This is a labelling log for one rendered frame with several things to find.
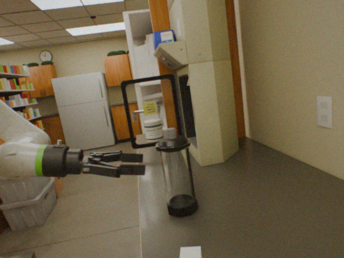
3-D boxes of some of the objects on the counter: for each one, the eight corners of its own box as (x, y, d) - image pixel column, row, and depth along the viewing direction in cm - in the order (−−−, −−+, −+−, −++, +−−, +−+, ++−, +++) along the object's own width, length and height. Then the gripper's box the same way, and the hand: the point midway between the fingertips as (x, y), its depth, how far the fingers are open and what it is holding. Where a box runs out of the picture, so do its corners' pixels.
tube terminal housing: (226, 142, 147) (212, 7, 132) (251, 157, 116) (236, -17, 101) (187, 149, 144) (168, 13, 129) (201, 166, 113) (179, -11, 98)
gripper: (56, 160, 58) (147, 164, 62) (77, 140, 81) (142, 143, 85) (56, 190, 60) (145, 191, 63) (76, 161, 82) (141, 163, 86)
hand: (137, 163), depth 74 cm, fingers open, 11 cm apart
